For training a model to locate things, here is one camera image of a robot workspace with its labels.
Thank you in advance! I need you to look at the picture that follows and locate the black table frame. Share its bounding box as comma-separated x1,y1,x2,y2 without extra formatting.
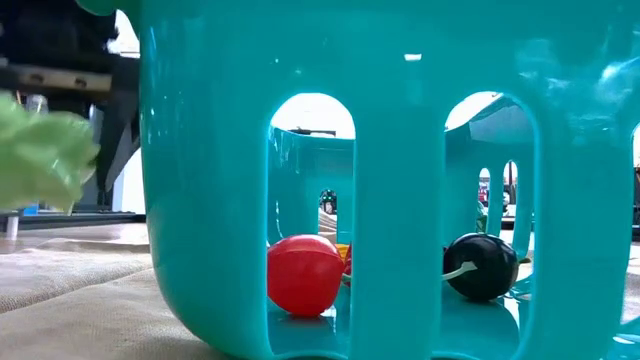
0,210,147,231

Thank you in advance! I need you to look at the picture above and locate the green toy lettuce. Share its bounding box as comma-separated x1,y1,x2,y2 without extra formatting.
0,92,100,212

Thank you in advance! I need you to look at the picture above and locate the red toy cherry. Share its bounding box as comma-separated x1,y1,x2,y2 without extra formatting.
267,233,352,317

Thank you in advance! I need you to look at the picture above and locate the tan burlap cloth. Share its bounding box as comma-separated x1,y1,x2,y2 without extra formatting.
0,238,640,360

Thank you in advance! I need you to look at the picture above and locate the white plaid dish towel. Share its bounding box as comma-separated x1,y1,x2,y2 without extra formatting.
318,209,339,236

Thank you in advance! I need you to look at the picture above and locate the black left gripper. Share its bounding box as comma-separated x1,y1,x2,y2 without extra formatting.
0,0,141,195

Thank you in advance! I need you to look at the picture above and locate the black metal rack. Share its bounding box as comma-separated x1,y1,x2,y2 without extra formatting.
632,167,640,241

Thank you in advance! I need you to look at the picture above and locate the teal plastic slotted basket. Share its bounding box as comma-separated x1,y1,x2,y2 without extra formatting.
74,0,640,360

